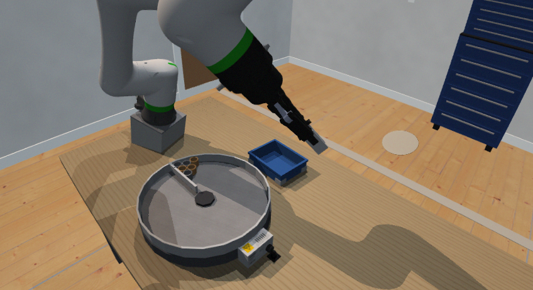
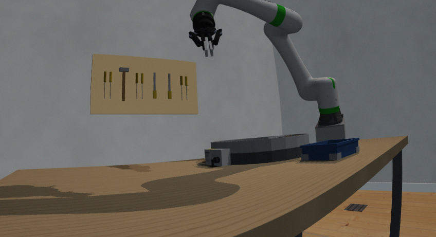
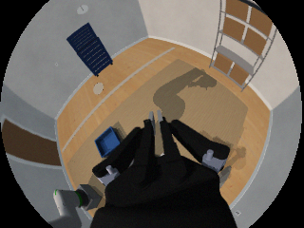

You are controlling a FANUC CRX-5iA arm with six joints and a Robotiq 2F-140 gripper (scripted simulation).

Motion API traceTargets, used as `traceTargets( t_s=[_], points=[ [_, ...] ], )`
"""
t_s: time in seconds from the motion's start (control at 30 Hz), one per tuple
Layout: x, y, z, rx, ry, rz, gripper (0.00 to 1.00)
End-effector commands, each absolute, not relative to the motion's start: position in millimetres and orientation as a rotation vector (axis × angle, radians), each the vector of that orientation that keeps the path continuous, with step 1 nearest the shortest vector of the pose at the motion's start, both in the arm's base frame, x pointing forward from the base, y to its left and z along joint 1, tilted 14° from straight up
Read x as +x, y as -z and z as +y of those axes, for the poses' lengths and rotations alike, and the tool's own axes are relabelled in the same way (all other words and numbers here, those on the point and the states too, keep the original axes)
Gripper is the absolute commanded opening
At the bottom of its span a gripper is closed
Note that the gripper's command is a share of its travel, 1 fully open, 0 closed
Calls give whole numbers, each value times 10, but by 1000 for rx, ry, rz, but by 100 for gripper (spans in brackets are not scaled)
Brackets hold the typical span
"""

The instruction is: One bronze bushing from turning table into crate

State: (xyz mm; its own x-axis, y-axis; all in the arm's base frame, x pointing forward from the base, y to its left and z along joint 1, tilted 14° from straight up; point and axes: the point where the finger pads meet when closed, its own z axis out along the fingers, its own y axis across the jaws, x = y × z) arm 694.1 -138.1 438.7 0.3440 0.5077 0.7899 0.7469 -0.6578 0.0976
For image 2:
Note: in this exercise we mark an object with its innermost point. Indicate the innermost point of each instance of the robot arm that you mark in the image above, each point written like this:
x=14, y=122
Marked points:
x=280, y=22

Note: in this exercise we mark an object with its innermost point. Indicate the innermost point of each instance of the blue plastic crate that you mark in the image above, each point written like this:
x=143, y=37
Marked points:
x=330, y=149

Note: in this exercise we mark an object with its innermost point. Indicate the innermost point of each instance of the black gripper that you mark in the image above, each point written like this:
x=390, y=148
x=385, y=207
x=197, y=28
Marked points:
x=205, y=28

